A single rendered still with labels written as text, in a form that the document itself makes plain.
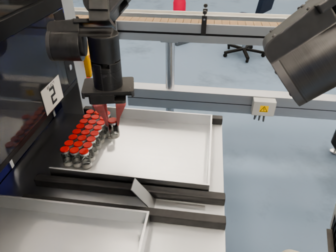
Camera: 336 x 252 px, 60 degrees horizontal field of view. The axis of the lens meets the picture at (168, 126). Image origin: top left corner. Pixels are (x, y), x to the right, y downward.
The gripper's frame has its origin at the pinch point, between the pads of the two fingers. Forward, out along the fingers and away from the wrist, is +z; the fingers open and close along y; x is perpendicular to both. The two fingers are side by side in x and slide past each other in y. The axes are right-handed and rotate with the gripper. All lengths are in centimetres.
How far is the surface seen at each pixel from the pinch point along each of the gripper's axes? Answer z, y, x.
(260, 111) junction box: 49, -73, -75
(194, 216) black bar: 7.9, -15.1, 20.7
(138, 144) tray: 10.1, -5.3, -4.0
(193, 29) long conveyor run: 7, -35, -87
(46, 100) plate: -3.7, 14.2, -4.1
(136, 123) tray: 10.2, -5.0, -13.2
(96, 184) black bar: 8.3, 3.6, 10.6
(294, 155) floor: 97, -113, -89
